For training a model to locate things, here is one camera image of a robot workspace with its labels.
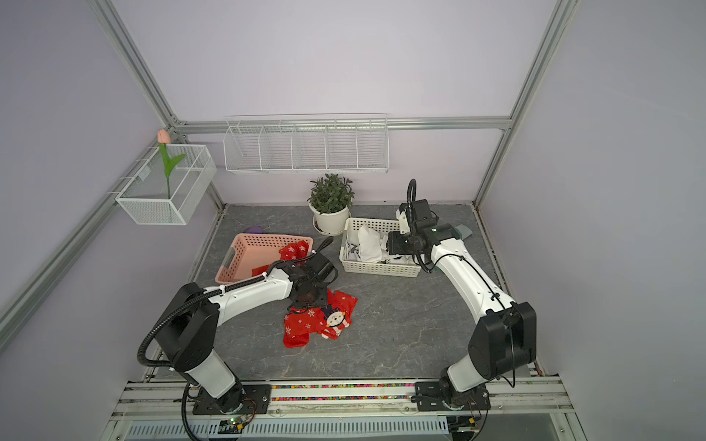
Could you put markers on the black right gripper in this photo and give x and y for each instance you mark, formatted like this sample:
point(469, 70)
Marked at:
point(393, 243)

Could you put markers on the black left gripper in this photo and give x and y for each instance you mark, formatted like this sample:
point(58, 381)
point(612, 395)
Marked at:
point(323, 300)

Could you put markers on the white sock two black stripes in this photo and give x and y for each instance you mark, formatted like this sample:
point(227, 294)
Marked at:
point(370, 245)

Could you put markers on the red patterned sock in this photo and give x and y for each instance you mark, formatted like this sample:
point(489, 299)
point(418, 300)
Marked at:
point(300, 325)
point(261, 270)

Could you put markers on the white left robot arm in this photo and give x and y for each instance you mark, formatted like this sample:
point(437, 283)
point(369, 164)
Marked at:
point(183, 337)

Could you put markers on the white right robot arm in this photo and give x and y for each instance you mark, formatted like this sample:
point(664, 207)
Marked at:
point(505, 331)

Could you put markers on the white perforated plastic basket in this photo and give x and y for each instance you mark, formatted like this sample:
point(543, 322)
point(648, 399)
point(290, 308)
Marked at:
point(392, 265)

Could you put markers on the pink perforated plastic basket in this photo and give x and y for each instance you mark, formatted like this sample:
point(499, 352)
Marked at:
point(249, 251)

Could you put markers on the purple object behind basket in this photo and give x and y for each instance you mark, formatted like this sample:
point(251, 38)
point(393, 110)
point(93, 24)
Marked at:
point(254, 230)

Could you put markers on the green white garden glove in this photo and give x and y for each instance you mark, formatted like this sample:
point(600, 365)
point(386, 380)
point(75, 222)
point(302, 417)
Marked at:
point(463, 231)

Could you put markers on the green potted plant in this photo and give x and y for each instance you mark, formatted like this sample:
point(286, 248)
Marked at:
point(331, 193)

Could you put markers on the pink artificial tulip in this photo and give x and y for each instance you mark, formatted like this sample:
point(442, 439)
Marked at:
point(169, 162)

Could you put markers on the white wire wall shelf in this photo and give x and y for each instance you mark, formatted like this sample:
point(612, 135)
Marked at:
point(322, 142)

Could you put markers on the white mesh wall box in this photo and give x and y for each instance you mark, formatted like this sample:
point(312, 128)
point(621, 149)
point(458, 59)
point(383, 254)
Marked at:
point(144, 197)

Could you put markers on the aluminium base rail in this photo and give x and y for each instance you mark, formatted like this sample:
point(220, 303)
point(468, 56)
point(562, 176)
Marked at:
point(402, 397)

